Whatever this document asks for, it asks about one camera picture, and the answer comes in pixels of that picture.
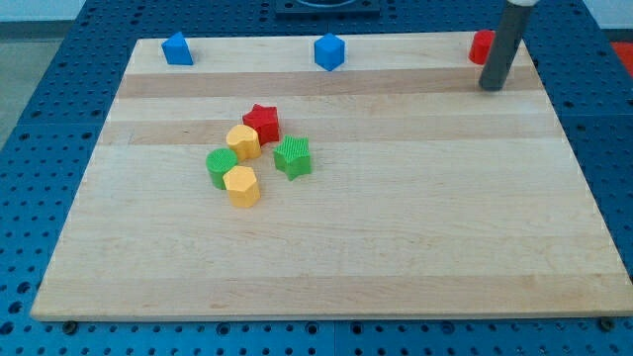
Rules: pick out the green star block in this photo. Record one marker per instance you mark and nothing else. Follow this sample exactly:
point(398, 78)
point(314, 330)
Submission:
point(293, 157)

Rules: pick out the red star block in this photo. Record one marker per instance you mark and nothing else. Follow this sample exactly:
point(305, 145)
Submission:
point(264, 120)

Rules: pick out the yellow hexagon block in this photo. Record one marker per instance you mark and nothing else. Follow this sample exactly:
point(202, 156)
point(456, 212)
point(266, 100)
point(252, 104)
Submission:
point(242, 186)

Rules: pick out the yellow heart block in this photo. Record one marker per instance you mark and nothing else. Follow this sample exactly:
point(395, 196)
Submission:
point(243, 140)

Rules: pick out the green cylinder block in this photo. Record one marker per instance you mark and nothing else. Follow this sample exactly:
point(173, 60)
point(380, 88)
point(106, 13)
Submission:
point(219, 162)

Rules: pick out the wooden board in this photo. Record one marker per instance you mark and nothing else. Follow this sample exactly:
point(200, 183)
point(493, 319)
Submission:
point(428, 197)

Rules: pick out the blue cube block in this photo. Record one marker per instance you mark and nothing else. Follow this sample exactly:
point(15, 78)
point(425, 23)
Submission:
point(329, 51)

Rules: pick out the blue triangular prism block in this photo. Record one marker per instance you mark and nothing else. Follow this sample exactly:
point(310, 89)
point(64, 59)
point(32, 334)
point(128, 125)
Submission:
point(176, 50)

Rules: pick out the red cylinder block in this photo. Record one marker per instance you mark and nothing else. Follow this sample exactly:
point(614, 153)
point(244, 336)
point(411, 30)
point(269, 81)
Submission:
point(481, 46)

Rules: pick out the grey cylindrical pointer rod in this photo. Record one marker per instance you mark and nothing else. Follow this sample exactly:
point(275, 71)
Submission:
point(512, 25)

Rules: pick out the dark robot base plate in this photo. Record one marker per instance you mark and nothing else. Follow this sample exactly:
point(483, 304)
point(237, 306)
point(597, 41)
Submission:
point(325, 8)

